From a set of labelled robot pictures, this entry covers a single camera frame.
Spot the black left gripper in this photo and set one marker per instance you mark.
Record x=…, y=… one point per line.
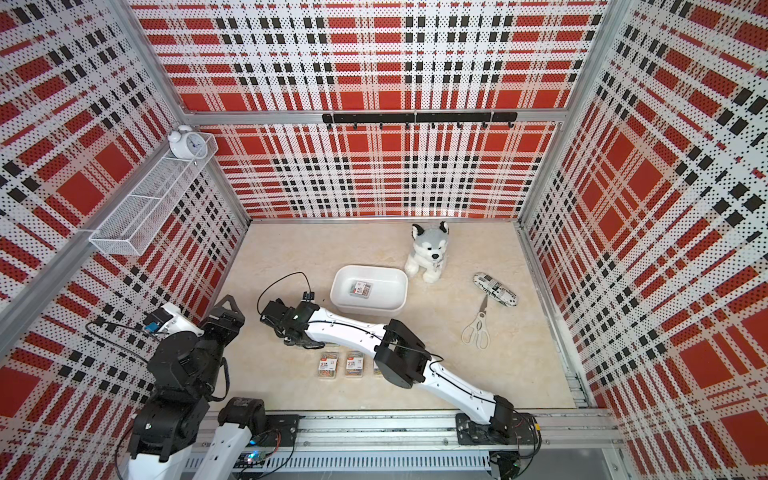
x=235, y=319

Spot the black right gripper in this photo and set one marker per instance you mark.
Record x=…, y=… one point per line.
x=316, y=344

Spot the paper clip box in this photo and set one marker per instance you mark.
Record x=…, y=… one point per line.
x=328, y=365
x=361, y=289
x=354, y=364

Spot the white plastic storage box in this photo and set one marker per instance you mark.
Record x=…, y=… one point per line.
x=387, y=299

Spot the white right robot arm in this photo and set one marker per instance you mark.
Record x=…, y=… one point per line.
x=397, y=351

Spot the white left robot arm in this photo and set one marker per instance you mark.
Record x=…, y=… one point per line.
x=164, y=432

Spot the green circuit board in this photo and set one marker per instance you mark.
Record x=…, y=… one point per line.
x=248, y=460

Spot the grey white husky plush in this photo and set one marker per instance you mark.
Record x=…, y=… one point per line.
x=428, y=252

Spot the white alarm clock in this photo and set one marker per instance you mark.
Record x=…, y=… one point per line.
x=188, y=144

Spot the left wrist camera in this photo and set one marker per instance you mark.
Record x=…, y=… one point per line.
x=168, y=320

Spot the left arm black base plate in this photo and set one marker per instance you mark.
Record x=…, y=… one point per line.
x=279, y=429

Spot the white wire mesh shelf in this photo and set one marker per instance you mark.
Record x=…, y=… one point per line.
x=133, y=224

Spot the white handled scissors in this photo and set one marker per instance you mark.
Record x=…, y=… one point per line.
x=476, y=332

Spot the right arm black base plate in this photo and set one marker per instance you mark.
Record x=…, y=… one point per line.
x=515, y=429

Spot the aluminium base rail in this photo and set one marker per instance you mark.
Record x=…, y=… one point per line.
x=421, y=430

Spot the black hook rail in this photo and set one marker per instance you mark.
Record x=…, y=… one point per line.
x=420, y=117

